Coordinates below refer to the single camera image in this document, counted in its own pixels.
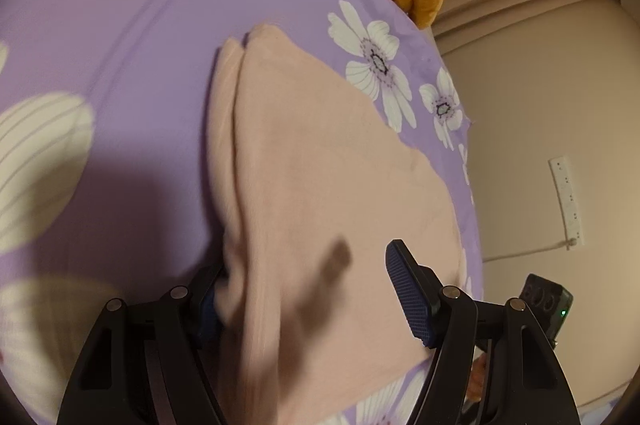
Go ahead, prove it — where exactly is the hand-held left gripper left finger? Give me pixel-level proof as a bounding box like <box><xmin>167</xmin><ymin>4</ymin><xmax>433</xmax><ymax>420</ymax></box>
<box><xmin>55</xmin><ymin>265</ymin><xmax>236</xmax><ymax>425</ymax></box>

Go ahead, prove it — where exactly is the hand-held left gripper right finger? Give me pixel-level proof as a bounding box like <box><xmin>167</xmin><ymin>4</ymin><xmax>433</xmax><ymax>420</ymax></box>
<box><xmin>385</xmin><ymin>239</ymin><xmax>582</xmax><ymax>425</ymax></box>

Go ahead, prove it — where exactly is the pink striped long-sleeve shirt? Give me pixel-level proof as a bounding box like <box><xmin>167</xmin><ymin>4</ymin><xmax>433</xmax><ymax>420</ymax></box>
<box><xmin>207</xmin><ymin>24</ymin><xmax>468</xmax><ymax>425</ymax></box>

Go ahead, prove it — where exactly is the person's right hand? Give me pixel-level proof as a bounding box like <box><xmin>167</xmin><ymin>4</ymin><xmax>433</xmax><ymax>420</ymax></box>
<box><xmin>467</xmin><ymin>352</ymin><xmax>489</xmax><ymax>404</ymax></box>

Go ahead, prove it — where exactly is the white power strip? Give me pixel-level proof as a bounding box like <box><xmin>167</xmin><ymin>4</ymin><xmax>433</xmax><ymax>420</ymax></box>
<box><xmin>548</xmin><ymin>155</ymin><xmax>586</xmax><ymax>248</ymax></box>

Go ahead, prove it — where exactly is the purple floral bed sheet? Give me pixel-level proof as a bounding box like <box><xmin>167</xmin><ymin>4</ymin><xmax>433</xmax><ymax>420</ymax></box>
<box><xmin>0</xmin><ymin>0</ymin><xmax>486</xmax><ymax>425</ymax></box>

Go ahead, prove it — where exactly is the white cable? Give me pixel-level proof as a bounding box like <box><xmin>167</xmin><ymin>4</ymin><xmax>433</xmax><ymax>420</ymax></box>
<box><xmin>482</xmin><ymin>239</ymin><xmax>576</xmax><ymax>264</ymax></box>

